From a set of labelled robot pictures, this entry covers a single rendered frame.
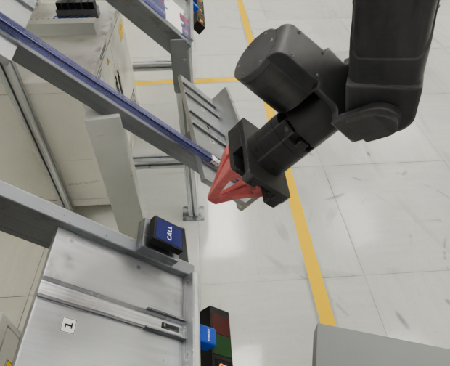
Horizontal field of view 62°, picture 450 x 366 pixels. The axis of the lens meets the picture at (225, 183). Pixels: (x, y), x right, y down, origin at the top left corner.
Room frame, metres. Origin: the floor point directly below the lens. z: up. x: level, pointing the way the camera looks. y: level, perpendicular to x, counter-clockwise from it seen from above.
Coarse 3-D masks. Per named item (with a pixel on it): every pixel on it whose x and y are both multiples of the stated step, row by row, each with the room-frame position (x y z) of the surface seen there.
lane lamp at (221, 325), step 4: (212, 316) 0.26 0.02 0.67; (216, 316) 0.26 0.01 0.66; (220, 316) 0.27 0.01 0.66; (212, 320) 0.25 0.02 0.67; (216, 320) 0.26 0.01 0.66; (220, 320) 0.26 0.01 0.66; (224, 320) 0.26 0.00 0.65; (228, 320) 0.26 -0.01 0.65; (212, 324) 0.25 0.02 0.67; (216, 324) 0.25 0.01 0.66; (220, 324) 0.25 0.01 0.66; (224, 324) 0.26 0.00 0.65; (228, 324) 0.26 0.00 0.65; (216, 328) 0.24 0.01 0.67; (220, 328) 0.25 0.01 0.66; (224, 328) 0.25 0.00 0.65; (228, 328) 0.25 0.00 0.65; (216, 332) 0.24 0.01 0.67; (220, 332) 0.24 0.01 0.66; (224, 332) 0.24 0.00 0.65; (228, 332) 0.25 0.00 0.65; (228, 336) 0.24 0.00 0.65
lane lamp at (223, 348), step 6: (216, 336) 0.23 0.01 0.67; (222, 336) 0.23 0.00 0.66; (216, 342) 0.22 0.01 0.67; (222, 342) 0.23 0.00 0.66; (228, 342) 0.23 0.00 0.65; (216, 348) 0.21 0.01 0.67; (222, 348) 0.22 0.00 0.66; (228, 348) 0.22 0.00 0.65; (222, 354) 0.21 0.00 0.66; (228, 354) 0.21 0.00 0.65
